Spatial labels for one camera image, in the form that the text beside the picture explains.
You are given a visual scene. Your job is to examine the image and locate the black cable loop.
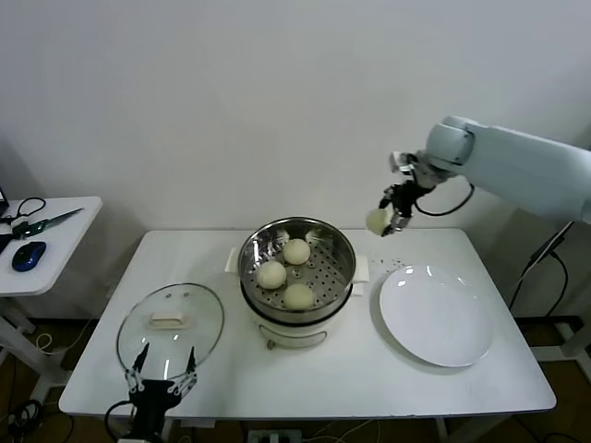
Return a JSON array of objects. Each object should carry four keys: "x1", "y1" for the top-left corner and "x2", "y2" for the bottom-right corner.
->
[{"x1": 0, "y1": 197, "x2": 46, "y2": 227}]

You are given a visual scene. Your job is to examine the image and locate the white side table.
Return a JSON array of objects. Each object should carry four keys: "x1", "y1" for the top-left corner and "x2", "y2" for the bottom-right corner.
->
[{"x1": 0, "y1": 197, "x2": 103, "y2": 407}]

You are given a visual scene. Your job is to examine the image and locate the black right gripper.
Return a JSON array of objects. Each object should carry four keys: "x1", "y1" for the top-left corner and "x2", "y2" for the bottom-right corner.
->
[{"x1": 379, "y1": 180, "x2": 435, "y2": 237}]

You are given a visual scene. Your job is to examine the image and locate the white floor cable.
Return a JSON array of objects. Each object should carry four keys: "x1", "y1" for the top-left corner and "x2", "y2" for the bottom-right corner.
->
[{"x1": 35, "y1": 317, "x2": 93, "y2": 356}]

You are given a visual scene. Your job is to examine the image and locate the blue computer mouse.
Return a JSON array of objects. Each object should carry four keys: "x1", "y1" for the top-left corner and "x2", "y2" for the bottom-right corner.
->
[{"x1": 10, "y1": 240, "x2": 48, "y2": 272}]

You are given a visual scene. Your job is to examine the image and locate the glass lid with white handle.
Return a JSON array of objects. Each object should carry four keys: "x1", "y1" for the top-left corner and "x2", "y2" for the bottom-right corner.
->
[{"x1": 115, "y1": 281, "x2": 226, "y2": 381}]

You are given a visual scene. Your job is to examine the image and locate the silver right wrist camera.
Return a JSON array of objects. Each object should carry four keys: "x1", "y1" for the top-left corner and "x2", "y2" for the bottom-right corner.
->
[{"x1": 389, "y1": 150, "x2": 416, "y2": 175}]

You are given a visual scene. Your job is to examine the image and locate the steel steamer basket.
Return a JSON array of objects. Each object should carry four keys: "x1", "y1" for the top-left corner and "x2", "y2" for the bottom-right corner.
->
[{"x1": 224, "y1": 216, "x2": 372, "y2": 324}]

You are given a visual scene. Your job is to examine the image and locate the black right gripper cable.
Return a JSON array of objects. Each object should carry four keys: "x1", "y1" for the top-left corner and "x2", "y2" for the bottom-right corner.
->
[{"x1": 413, "y1": 182, "x2": 476, "y2": 218}]

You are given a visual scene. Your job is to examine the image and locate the white steamed baozi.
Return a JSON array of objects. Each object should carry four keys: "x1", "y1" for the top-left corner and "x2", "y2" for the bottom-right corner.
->
[
  {"x1": 256, "y1": 260, "x2": 287, "y2": 291},
  {"x1": 283, "y1": 282, "x2": 315, "y2": 310},
  {"x1": 282, "y1": 238, "x2": 311, "y2": 267},
  {"x1": 365, "y1": 208, "x2": 393, "y2": 238}
]

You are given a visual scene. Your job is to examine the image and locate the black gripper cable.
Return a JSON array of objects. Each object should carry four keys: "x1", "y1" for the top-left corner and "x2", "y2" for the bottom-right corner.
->
[
  {"x1": 104, "y1": 400, "x2": 139, "y2": 439},
  {"x1": 413, "y1": 182, "x2": 476, "y2": 218}
]

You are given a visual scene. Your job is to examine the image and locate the green handled scissors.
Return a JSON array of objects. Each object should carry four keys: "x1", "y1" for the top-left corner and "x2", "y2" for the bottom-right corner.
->
[{"x1": 11, "y1": 207, "x2": 85, "y2": 240}]

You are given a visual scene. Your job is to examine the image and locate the black floor cables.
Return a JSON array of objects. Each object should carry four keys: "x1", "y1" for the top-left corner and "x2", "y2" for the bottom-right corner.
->
[{"x1": 0, "y1": 399, "x2": 47, "y2": 443}]

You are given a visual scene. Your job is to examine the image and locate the black power cable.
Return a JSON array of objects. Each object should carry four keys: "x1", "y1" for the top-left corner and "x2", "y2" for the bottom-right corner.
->
[{"x1": 507, "y1": 251, "x2": 570, "y2": 324}]

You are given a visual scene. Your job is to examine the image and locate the white round plate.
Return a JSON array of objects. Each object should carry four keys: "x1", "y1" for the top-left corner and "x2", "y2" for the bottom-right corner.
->
[{"x1": 379, "y1": 264, "x2": 494, "y2": 369}]

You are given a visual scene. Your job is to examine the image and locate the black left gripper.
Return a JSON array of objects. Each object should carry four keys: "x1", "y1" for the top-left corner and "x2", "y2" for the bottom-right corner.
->
[{"x1": 126, "y1": 342, "x2": 199, "y2": 437}]

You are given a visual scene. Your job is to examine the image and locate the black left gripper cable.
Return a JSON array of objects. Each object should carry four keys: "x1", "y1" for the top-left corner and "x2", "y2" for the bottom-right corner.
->
[{"x1": 104, "y1": 400, "x2": 139, "y2": 439}]

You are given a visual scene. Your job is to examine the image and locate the white charging cable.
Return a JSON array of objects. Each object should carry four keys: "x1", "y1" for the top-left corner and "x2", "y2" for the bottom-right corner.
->
[{"x1": 521, "y1": 220, "x2": 578, "y2": 278}]

